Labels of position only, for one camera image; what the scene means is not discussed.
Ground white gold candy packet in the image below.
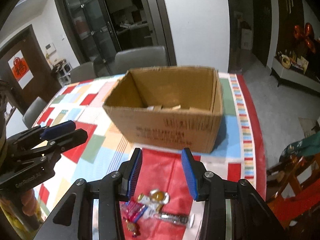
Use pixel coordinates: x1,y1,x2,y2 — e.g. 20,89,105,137
137,189,170,213

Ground black white snack bar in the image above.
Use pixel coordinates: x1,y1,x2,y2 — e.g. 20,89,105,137
155,212,195,228

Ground pink red snack packet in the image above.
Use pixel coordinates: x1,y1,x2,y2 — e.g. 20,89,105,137
120,200,148,223

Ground gold purple candy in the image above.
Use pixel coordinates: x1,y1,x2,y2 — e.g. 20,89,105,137
125,219,139,237

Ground grey chair far left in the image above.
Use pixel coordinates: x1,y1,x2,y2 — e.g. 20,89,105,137
22,96,47,129

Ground colourful patchwork tablecloth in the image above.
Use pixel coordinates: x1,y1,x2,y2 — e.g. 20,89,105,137
35,73,266,239

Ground dark brown wooden door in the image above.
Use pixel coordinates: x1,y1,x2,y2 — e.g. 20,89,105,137
1,25,61,114

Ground brown cardboard box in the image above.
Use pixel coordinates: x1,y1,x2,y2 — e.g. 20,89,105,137
103,66,223,153

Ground small white shelf rack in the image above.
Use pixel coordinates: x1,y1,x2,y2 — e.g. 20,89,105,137
51,59,72,87

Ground grey dining chair left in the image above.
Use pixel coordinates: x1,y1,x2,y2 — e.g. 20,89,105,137
70,61,97,83

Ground grey dining chair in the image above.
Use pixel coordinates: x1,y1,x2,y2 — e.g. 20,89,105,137
112,46,169,75
70,61,97,83

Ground red paper door decoration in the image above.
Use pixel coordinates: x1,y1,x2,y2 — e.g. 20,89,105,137
8,50,34,89

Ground red wooden chair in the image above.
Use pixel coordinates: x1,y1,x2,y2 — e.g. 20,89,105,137
266,154,319,229

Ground grey dining chair centre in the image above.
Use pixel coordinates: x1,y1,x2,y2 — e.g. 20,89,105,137
112,46,169,75

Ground green patterned cloth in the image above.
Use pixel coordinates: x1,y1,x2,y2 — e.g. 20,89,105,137
280,132,320,160

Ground dark glass sliding door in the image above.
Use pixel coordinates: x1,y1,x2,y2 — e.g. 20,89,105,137
54,0,176,76

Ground white low cabinet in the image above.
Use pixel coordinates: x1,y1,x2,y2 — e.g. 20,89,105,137
270,58,320,96

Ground red balloons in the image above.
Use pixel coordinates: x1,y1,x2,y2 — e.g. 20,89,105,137
293,22,316,54

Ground white wall intercom panel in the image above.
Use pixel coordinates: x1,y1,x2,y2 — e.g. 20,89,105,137
45,43,56,56

